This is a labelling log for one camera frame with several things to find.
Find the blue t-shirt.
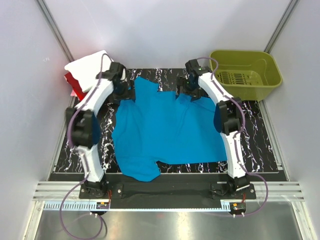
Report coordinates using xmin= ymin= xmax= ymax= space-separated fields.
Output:
xmin=112 ymin=77 xmax=227 ymax=182

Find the aluminium frame rail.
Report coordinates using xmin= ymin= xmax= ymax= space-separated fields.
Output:
xmin=34 ymin=181 xmax=304 ymax=202

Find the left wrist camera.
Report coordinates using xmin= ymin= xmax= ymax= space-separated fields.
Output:
xmin=109 ymin=61 xmax=126 ymax=81

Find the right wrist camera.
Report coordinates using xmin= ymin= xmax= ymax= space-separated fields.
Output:
xmin=185 ymin=59 xmax=211 ymax=76

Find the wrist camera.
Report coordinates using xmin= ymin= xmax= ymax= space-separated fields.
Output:
xmin=109 ymin=61 xmax=126 ymax=81
xmin=185 ymin=59 xmax=211 ymax=76

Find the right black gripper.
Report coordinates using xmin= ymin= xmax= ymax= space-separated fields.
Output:
xmin=175 ymin=76 xmax=201 ymax=102

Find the folded red t-shirt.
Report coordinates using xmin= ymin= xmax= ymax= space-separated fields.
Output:
xmin=64 ymin=72 xmax=87 ymax=102

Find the corner aluminium post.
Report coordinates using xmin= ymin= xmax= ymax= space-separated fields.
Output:
xmin=264 ymin=0 xmax=300 ymax=54
xmin=35 ymin=0 xmax=75 ymax=63

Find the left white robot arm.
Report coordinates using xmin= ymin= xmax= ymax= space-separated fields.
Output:
xmin=65 ymin=69 xmax=136 ymax=198

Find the left corner aluminium post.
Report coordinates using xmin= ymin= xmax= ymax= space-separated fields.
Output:
xmin=35 ymin=0 xmax=75 ymax=63

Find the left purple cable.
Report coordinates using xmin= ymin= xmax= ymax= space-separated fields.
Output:
xmin=58 ymin=52 xmax=116 ymax=238

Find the olive green plastic basket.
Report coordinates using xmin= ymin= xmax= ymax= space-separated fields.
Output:
xmin=209 ymin=50 xmax=283 ymax=102

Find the folded pink t-shirt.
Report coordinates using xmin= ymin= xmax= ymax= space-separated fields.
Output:
xmin=70 ymin=90 xmax=77 ymax=97

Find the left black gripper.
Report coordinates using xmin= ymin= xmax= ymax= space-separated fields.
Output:
xmin=109 ymin=79 xmax=135 ymax=105

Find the folded white t-shirt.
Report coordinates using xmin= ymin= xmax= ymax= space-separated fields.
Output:
xmin=64 ymin=50 xmax=114 ymax=93

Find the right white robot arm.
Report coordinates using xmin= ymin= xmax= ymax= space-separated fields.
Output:
xmin=176 ymin=67 xmax=250 ymax=199

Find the right corner aluminium post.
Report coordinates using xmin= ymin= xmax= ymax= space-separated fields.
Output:
xmin=264 ymin=0 xmax=300 ymax=54

